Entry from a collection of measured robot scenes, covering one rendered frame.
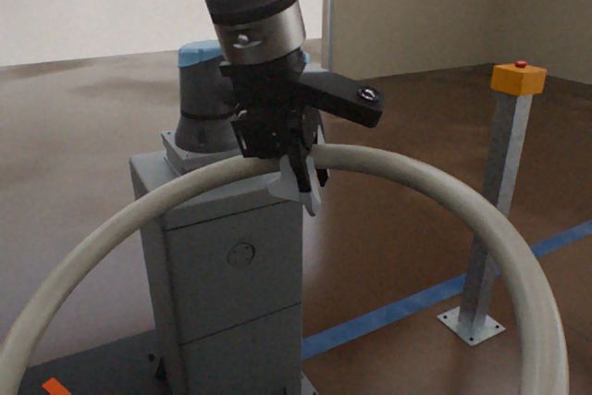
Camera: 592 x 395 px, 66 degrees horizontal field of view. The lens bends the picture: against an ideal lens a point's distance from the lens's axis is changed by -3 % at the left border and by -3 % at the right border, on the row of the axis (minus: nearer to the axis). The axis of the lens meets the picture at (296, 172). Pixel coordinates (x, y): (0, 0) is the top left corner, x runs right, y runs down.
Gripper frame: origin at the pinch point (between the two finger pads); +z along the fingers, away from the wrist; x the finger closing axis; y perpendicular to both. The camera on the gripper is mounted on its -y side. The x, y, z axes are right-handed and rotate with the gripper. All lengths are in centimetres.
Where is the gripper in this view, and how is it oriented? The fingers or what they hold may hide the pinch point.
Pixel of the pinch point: (322, 192)
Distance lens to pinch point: 60.8
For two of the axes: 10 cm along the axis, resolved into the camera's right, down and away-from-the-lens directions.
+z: 2.3, 7.8, 5.8
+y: -9.5, 0.3, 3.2
